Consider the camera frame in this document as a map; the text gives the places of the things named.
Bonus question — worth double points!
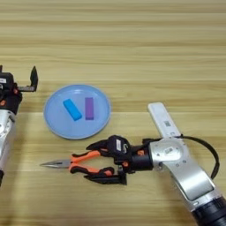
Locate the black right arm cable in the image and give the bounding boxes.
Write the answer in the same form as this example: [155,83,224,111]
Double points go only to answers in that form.
[142,133,221,181]

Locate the orange black needle-nose pliers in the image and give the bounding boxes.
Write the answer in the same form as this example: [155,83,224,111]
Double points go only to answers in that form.
[40,149,117,176]

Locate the purple rectangular block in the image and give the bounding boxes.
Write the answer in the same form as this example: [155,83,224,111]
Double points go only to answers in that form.
[84,96,95,121]

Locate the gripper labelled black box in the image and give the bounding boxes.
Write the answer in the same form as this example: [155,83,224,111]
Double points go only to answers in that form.
[107,134,132,160]
[0,72,15,87]

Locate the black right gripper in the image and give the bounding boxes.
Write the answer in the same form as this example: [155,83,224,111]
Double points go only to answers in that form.
[83,139,154,186]

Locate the left gripper labelled black box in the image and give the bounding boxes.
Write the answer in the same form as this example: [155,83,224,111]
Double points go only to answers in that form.
[0,72,15,87]

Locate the light blue round plate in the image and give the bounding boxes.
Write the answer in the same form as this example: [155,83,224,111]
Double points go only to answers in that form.
[43,84,112,140]

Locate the blue rectangular block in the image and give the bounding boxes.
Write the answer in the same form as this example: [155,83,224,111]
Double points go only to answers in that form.
[62,98,83,122]

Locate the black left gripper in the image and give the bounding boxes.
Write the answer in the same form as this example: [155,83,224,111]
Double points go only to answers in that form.
[0,64,40,115]

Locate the right gripper labelled black box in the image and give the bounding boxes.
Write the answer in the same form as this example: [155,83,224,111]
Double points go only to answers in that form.
[107,134,132,160]

